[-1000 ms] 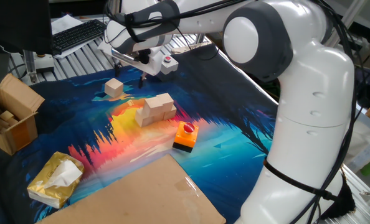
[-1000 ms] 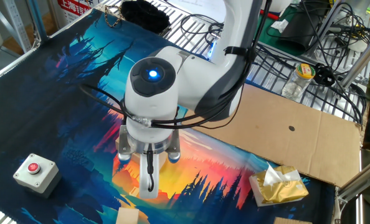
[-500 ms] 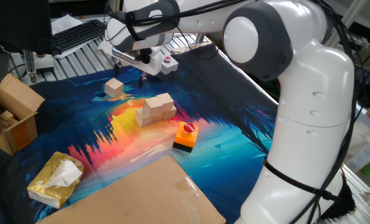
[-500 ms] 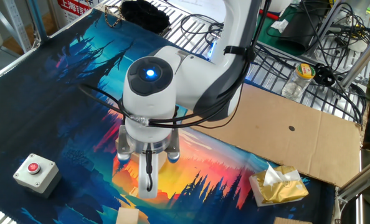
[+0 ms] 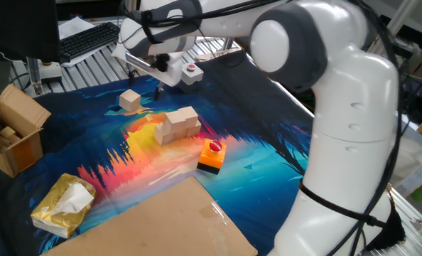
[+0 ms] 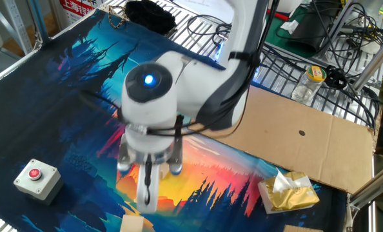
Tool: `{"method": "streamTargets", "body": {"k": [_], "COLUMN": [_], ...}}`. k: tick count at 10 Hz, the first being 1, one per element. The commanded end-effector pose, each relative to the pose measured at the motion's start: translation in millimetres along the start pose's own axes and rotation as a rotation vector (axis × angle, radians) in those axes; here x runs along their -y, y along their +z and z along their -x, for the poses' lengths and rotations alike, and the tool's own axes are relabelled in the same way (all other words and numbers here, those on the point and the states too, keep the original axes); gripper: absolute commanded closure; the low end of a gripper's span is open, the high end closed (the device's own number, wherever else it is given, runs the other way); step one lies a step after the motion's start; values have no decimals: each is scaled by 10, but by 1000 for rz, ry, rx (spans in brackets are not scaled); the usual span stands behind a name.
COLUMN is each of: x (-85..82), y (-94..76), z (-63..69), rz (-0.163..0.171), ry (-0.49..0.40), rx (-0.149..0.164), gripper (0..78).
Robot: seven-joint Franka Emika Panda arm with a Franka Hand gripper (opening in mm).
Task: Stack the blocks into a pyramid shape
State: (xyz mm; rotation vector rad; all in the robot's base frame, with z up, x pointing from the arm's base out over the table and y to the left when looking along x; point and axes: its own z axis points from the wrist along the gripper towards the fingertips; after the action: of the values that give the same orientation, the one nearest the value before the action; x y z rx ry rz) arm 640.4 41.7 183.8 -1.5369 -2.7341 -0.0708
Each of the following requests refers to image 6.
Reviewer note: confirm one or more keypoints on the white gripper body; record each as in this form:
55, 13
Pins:
154, 190

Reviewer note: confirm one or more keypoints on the metal wrist mounting plate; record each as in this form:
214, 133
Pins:
177, 151

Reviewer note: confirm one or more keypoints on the grey box with red button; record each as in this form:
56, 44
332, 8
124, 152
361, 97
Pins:
38, 180

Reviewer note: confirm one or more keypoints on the gold tissue pack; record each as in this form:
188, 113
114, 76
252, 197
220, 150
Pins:
288, 196

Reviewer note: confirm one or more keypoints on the colourful forest print mat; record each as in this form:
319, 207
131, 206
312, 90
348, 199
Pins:
33, 112

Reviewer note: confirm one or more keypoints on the open cardboard box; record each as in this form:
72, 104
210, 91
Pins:
302, 229

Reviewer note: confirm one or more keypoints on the flat brown cardboard sheet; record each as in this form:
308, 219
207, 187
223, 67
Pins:
307, 145

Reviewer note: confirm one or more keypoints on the black fuzzy bag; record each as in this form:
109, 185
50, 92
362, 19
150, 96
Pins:
149, 16

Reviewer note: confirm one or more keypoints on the glass jar yellow lid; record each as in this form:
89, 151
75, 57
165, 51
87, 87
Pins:
307, 85

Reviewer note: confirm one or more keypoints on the green cutting mat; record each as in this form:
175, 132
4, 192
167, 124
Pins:
281, 40

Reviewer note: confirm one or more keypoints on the red white printed sign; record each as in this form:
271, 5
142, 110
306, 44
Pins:
77, 8

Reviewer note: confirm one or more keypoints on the white paper scrap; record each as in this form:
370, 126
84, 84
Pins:
289, 27

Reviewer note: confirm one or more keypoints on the perforated grey shelf upright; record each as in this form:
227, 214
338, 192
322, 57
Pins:
17, 25

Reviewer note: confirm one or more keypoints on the red pen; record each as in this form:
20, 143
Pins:
278, 15

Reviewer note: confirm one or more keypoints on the slanted aluminium profile bar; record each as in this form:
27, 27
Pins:
372, 188
375, 62

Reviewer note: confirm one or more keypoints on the grey steel post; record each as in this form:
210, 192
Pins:
38, 19

